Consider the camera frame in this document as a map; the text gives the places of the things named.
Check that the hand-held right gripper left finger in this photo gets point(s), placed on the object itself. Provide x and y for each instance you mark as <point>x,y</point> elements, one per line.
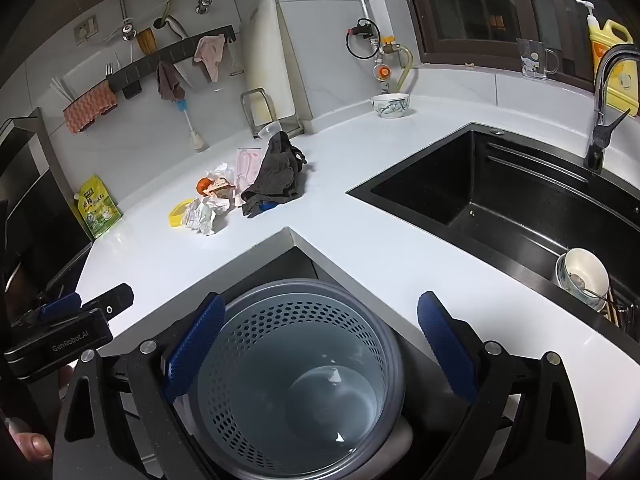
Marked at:
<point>195,345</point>

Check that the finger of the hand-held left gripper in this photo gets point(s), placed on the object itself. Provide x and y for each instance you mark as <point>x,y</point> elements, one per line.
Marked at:
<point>120,292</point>
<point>60,306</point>

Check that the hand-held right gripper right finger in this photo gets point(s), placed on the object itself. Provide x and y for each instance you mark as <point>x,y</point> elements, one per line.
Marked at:
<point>447,350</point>

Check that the grey perforated trash bin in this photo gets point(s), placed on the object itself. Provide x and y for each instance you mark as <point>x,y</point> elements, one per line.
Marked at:
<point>300,340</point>

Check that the large white tissue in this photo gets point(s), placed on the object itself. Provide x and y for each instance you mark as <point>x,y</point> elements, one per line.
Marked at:
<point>205,215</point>

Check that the red and white snack wrapper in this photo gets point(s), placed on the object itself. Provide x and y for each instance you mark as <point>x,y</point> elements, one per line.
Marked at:
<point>221,190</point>

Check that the dark grey cloth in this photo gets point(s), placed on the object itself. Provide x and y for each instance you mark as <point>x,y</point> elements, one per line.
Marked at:
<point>275,170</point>

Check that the person's left hand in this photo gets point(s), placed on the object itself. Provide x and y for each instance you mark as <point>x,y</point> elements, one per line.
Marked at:
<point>32,446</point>

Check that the green and yellow pouch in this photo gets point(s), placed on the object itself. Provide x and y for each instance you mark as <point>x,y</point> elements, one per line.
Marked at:
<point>97,210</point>

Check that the orange fruit peel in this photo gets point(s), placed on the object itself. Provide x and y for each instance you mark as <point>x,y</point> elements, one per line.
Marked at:
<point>203,186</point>

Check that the metal spoon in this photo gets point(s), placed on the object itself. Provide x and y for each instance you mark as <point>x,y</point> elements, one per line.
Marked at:
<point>580,279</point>

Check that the black kitchen sink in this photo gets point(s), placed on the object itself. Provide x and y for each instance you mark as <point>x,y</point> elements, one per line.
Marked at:
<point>500,200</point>

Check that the small crumpled white tissue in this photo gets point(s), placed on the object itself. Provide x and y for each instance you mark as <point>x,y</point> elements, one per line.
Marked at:
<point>223,171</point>

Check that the white bowl with blue rim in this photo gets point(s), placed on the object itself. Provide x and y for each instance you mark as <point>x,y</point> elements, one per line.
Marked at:
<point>585,262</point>

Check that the metal sink rack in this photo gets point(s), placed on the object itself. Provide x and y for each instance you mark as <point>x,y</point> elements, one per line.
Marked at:
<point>622,312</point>

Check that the pink blister package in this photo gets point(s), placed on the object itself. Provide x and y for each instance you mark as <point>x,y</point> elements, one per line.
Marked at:
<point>247,160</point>

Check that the orange wavy sponge cloth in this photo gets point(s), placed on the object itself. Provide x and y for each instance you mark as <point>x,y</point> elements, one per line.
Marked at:
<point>90,107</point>

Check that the brown hanging cloth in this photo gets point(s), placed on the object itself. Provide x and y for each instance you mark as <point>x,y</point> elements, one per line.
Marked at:
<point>170,82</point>

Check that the metal fork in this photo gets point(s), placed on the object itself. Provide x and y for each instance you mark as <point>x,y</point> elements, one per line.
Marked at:
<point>109,71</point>

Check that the metal cutting board rack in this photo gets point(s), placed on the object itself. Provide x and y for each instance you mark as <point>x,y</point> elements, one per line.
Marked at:
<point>296,127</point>

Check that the white patterned porcelain bowl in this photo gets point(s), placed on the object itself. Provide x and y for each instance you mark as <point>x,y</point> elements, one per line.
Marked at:
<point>390,107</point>

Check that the steel kitchen faucet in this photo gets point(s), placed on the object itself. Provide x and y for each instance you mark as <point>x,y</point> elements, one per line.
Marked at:
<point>597,130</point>

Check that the white cutting board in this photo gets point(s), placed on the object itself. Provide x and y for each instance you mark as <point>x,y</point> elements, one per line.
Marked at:
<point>265,60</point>

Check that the clear glass mug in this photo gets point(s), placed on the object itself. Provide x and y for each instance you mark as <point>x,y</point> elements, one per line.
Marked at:
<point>532,60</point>

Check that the yellow dish soap bottle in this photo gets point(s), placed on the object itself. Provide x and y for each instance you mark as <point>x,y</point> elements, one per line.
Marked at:
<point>617,40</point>

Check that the black wall rack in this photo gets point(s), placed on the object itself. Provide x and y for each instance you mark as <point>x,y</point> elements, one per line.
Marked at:
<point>145,67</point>

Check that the wall power outlet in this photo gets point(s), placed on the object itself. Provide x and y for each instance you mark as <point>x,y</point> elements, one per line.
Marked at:
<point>86,30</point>

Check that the dark brown window frame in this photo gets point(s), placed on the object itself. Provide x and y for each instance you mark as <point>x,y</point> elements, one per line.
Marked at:
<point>415,10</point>

